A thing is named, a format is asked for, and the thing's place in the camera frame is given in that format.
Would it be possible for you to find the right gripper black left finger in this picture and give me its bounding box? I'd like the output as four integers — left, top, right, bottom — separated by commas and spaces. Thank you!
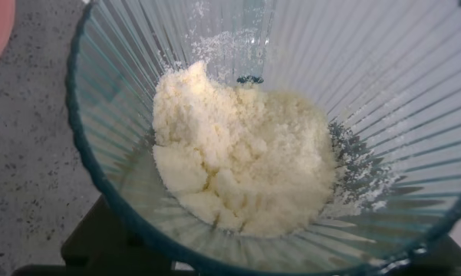
60, 195, 173, 271

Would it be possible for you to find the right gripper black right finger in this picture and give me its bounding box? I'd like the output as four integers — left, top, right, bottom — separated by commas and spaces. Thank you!
406, 234, 461, 276

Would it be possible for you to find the white powder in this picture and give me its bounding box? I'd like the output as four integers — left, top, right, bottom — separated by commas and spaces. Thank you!
151, 61, 338, 238

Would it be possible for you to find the clear ribbed cup with handle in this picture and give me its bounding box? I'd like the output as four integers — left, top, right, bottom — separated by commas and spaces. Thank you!
64, 0, 461, 276

